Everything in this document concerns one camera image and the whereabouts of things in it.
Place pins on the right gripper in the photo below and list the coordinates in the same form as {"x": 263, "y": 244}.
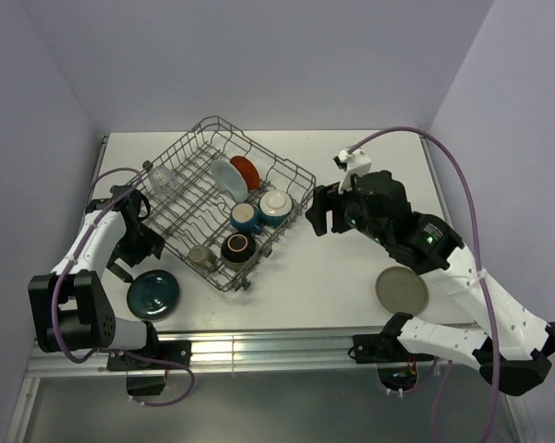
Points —
{"x": 323, "y": 197}

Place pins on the orange small plate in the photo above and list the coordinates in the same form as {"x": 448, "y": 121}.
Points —
{"x": 248, "y": 171}

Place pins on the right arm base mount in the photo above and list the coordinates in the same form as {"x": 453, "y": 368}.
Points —
{"x": 381, "y": 349}

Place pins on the grey wire dish rack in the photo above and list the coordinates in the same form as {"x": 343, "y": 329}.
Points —
{"x": 197, "y": 213}

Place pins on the grey ceramic cup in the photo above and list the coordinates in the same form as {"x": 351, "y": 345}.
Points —
{"x": 202, "y": 257}

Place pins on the clear plastic cup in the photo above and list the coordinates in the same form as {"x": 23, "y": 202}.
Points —
{"x": 163, "y": 181}

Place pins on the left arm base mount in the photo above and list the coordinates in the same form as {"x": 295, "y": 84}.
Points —
{"x": 147, "y": 375}

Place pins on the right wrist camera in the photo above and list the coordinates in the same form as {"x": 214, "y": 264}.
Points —
{"x": 351, "y": 161}

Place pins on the dark blue mug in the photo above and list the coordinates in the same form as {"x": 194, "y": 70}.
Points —
{"x": 245, "y": 218}

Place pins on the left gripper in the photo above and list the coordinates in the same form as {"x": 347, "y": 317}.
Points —
{"x": 150, "y": 244}

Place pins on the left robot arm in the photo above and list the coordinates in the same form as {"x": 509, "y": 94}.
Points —
{"x": 70, "y": 308}

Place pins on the dark teal ceramic plate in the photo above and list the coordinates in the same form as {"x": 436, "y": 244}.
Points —
{"x": 153, "y": 295}

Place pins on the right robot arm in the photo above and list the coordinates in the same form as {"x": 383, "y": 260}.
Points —
{"x": 510, "y": 347}

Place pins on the aluminium mounting rail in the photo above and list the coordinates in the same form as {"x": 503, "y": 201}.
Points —
{"x": 228, "y": 352}

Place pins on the teal and white bowl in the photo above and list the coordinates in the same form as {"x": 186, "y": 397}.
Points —
{"x": 274, "y": 207}

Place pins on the brown patterned bowl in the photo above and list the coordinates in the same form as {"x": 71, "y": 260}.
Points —
{"x": 237, "y": 250}

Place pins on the grey ceramic plate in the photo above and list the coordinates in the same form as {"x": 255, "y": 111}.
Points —
{"x": 400, "y": 290}

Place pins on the light blue glass plate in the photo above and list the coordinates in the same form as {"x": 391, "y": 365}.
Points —
{"x": 229, "y": 180}

